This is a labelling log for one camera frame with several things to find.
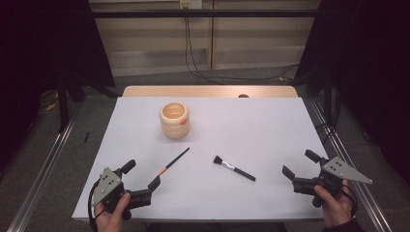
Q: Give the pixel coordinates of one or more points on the yellow floor marker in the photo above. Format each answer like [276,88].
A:
[51,106]

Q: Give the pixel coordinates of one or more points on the white wall socket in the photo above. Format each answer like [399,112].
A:
[190,4]

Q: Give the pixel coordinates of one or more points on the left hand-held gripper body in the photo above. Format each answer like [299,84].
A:
[111,193]

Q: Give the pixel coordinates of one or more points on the black horizontal bar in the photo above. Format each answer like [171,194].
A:
[206,13]

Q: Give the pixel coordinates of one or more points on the aluminium floor rail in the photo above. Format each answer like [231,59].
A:
[364,193]
[42,180]

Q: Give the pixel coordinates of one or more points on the white table cover sheet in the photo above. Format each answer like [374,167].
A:
[225,135]

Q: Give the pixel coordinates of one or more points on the cream ringed brush holder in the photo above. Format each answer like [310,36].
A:
[174,127]

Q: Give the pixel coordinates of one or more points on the thin brush with gold ferrule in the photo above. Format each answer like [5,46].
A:
[172,162]

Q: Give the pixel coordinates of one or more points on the small black floor stick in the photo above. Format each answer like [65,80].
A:
[86,137]

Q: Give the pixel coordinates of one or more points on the person's right hand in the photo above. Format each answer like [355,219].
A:
[336,208]

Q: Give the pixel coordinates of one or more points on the wooden table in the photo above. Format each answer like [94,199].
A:
[193,91]

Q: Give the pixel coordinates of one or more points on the black curtain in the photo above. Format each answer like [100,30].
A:
[370,64]
[45,48]

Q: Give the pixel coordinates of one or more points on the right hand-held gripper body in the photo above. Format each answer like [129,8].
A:
[328,182]

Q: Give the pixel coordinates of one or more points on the person's left hand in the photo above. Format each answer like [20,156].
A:
[109,222]

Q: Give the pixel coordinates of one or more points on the black brush with silver ferrule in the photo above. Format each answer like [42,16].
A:
[237,170]

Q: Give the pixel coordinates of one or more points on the black metal stand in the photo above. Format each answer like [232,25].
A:
[328,96]
[63,103]

